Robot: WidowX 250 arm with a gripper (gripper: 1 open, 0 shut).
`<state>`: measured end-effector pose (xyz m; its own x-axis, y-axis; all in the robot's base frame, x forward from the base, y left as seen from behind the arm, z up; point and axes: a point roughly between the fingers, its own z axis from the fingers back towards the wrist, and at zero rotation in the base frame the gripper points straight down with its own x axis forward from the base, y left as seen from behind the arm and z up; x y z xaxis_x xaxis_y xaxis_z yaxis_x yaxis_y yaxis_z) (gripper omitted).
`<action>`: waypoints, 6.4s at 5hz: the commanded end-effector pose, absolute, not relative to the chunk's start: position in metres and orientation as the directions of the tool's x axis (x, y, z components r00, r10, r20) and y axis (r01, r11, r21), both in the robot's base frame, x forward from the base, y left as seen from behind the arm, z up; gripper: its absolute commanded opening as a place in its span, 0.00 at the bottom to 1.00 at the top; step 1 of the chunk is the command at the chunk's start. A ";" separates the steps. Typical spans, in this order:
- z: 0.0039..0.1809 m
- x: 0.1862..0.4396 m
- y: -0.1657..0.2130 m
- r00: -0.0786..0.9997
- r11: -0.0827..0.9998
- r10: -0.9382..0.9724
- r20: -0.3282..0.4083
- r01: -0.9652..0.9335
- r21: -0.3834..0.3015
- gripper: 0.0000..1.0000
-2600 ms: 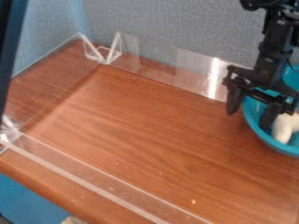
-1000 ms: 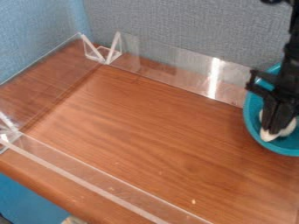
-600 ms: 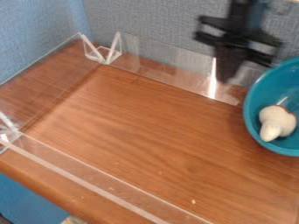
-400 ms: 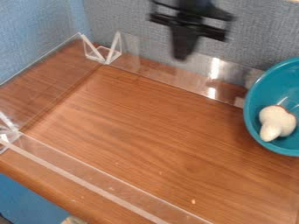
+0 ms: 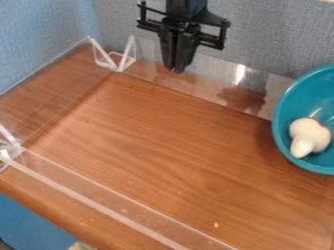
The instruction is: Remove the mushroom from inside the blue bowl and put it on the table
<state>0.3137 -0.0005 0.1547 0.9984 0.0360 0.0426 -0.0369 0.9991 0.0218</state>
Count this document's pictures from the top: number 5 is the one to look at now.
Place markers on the clear acrylic front bracket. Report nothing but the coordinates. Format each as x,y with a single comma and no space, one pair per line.
10,144

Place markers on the clear acrylic left panel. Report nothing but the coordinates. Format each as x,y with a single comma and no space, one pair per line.
46,95

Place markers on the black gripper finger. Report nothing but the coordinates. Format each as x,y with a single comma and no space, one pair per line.
167,47
187,44

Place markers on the blue plastic bowl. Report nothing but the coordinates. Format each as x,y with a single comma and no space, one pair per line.
309,98

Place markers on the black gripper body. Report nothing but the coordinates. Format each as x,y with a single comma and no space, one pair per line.
187,11

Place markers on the clear acrylic front rail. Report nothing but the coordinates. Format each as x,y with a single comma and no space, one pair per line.
51,177

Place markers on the clear acrylic corner bracket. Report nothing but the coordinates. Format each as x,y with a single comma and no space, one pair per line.
113,60

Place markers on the clear acrylic back panel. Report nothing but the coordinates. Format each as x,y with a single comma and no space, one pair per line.
246,89

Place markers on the clear acrylic panel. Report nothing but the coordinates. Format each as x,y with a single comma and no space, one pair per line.
246,89
46,95

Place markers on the white toy mushroom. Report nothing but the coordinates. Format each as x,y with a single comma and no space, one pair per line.
312,137

